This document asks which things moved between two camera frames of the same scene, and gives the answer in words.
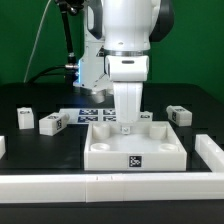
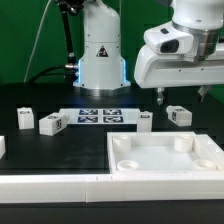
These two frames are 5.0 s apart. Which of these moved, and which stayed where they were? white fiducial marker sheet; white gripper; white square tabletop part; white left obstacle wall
Moved: white gripper; white square tabletop part
Stayed: white left obstacle wall; white fiducial marker sheet
